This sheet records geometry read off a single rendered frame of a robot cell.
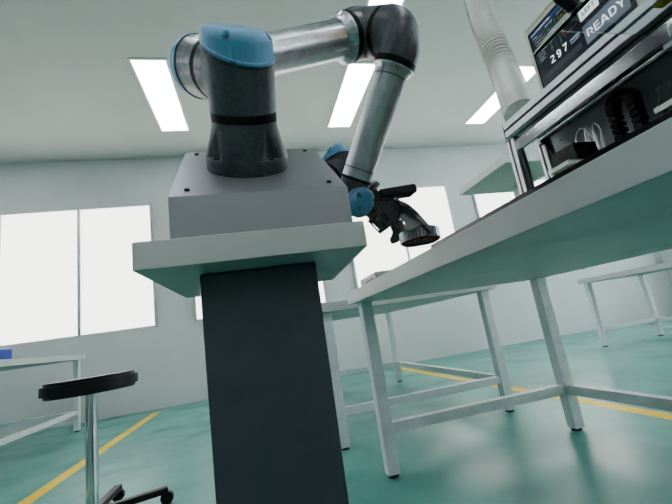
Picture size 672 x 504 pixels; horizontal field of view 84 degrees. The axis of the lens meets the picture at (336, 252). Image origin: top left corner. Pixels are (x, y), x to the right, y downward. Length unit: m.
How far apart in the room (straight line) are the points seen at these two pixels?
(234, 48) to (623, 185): 0.55
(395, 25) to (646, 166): 0.61
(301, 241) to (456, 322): 5.41
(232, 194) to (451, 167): 6.07
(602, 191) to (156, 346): 5.07
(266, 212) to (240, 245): 0.09
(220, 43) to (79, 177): 5.45
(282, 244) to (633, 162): 0.42
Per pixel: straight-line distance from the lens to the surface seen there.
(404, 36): 0.94
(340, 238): 0.54
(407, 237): 1.02
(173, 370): 5.24
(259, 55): 0.67
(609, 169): 0.54
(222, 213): 0.59
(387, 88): 0.92
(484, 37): 2.78
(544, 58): 1.22
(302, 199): 0.61
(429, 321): 5.69
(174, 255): 0.54
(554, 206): 0.59
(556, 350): 2.06
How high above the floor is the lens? 0.59
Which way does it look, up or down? 12 degrees up
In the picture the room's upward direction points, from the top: 9 degrees counter-clockwise
